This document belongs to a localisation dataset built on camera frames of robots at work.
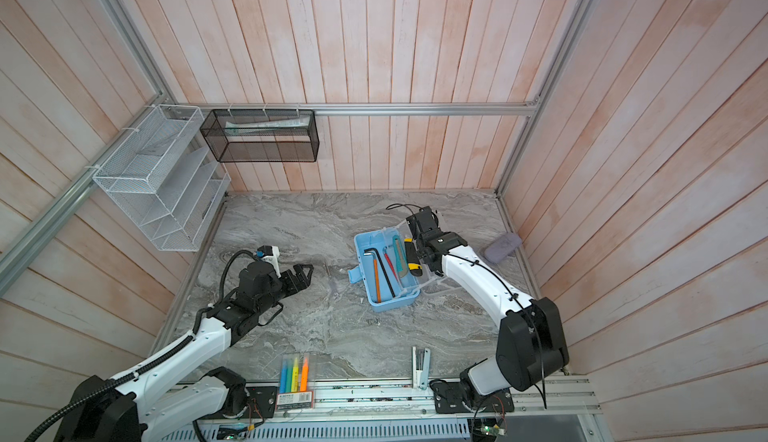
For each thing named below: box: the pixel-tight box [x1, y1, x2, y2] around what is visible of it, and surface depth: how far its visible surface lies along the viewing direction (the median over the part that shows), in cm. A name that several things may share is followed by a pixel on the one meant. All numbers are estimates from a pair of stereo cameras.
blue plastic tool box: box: [347, 226, 421, 313], surface depth 97 cm
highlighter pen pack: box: [276, 353, 315, 410], surface depth 78 cm
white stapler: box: [412, 346, 431, 390], surface depth 78 cm
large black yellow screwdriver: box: [404, 238, 423, 277], surface depth 92 cm
